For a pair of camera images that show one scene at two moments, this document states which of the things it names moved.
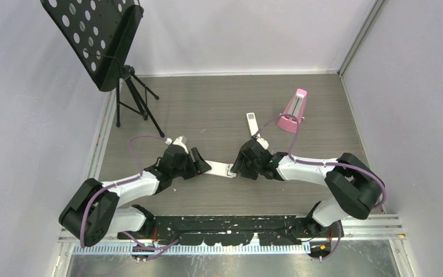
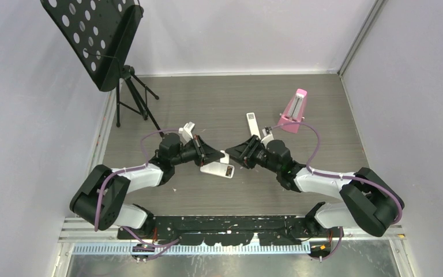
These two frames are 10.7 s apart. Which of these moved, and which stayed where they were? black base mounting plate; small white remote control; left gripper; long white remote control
Moved: left gripper
Stayed: black base mounting plate; long white remote control; small white remote control
